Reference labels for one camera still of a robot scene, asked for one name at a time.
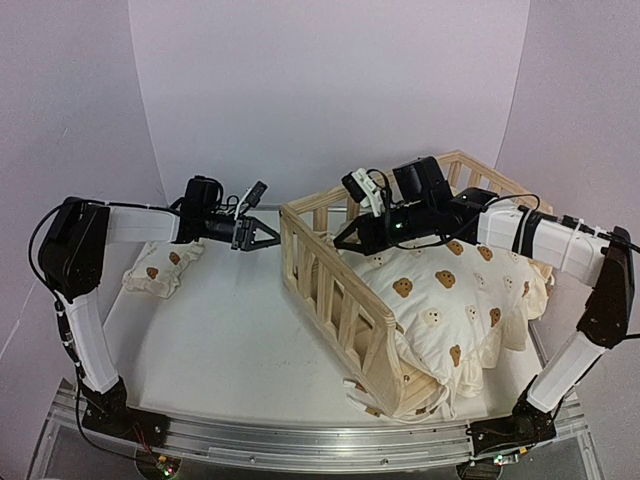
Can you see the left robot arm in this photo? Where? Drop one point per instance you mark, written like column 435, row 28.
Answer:
column 68, row 260

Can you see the bear print cushion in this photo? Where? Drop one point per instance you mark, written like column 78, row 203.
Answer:
column 456, row 307

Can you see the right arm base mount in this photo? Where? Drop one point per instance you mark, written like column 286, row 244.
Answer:
column 526, row 426

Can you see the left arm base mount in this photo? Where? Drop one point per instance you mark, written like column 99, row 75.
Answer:
column 109, row 414

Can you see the wooden pet bed frame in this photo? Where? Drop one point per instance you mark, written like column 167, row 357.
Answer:
column 357, row 324

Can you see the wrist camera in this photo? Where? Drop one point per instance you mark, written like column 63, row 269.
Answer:
column 370, row 188
column 250, row 199

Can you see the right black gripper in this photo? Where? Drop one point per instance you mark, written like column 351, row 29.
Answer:
column 371, row 242

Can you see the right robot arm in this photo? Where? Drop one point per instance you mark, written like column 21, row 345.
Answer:
column 601, row 260

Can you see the small bear print pillow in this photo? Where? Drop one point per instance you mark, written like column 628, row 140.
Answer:
column 159, row 266

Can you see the aluminium front rail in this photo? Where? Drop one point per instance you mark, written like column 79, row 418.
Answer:
column 289, row 426

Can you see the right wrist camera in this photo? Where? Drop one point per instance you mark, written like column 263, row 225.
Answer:
column 370, row 188

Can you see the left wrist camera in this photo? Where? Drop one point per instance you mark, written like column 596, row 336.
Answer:
column 250, row 199

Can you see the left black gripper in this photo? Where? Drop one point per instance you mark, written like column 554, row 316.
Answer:
column 241, row 231

